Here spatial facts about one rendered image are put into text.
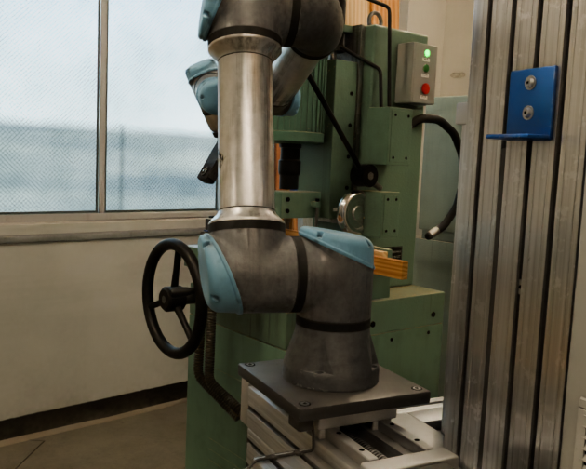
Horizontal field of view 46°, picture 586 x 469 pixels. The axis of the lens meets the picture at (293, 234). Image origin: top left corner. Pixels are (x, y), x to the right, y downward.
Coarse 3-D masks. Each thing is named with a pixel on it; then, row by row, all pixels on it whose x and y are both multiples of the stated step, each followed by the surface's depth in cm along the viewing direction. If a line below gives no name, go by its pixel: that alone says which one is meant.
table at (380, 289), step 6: (192, 246) 192; (186, 264) 193; (378, 276) 158; (384, 276) 160; (378, 282) 159; (384, 282) 160; (372, 288) 158; (378, 288) 159; (384, 288) 160; (372, 294) 158; (378, 294) 159; (384, 294) 160
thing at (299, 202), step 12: (276, 192) 179; (288, 192) 179; (300, 192) 181; (312, 192) 184; (276, 204) 179; (288, 204) 179; (300, 204) 181; (288, 216) 179; (300, 216) 182; (312, 216) 184
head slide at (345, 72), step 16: (336, 64) 179; (352, 64) 183; (336, 80) 180; (352, 80) 183; (336, 96) 180; (352, 96) 184; (336, 112) 181; (352, 112) 185; (352, 128) 185; (320, 144) 185; (336, 144) 182; (352, 144) 186; (304, 160) 190; (320, 160) 185; (336, 160) 183; (352, 160) 187; (304, 176) 191; (320, 176) 185; (336, 176) 184; (336, 192) 184; (320, 208) 186
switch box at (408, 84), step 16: (400, 48) 186; (416, 48) 183; (432, 48) 187; (400, 64) 186; (416, 64) 183; (432, 64) 187; (400, 80) 186; (416, 80) 184; (432, 80) 188; (400, 96) 187; (416, 96) 185; (432, 96) 189
